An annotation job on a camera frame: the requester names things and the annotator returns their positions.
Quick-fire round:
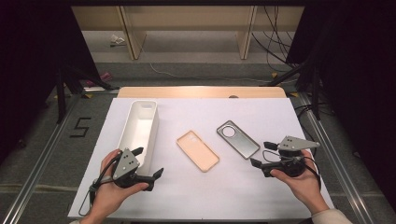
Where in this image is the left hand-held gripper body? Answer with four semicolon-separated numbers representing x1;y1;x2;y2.
111;147;156;191

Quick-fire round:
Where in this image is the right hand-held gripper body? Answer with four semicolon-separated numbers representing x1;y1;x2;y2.
262;135;321;178

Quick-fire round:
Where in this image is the white storage box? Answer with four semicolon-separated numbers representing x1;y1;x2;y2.
117;99;160;176

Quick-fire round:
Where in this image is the grey phone case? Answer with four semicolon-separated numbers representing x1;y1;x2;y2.
216;119;261;161

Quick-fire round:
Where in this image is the beige phone case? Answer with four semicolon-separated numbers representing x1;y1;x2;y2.
176;130;220;173

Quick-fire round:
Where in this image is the person's left hand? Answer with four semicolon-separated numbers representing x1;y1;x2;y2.
88;148;149;218

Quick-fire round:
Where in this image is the person's right hand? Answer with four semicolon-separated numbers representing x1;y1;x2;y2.
270;150;331;216

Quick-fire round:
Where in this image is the black metal stand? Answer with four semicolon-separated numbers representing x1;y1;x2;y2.
55;66;120;124
260;60;321;120

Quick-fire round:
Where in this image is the white table sheet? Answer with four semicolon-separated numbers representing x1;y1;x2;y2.
67;97;334;220

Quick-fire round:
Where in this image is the pink object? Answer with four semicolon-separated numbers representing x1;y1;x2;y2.
85;72;113;88

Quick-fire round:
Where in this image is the dark curtain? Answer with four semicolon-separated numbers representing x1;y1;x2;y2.
0;0;101;162
286;0;396;213

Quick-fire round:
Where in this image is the crumpled white paper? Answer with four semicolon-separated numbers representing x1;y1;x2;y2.
109;34;126;48

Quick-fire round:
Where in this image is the light wooden shelf unit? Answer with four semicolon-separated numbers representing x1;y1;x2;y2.
71;5;304;61

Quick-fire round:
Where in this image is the black floor cable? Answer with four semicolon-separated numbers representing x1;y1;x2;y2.
293;102;318;157

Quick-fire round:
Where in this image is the right hand-held gripper cable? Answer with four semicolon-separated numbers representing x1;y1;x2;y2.
262;149;322;190

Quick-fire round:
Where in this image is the hand-held gripper cable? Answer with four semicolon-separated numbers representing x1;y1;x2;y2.
78;152;122;217
262;149;322;190

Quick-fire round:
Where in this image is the left hand-held gripper cable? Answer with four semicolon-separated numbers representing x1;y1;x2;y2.
78;152;122;217

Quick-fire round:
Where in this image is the metal floor rail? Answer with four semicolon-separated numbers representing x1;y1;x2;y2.
297;92;375;224
1;92;82;224

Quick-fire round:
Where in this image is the bundle of black cables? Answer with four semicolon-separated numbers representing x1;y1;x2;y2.
250;6;300;68

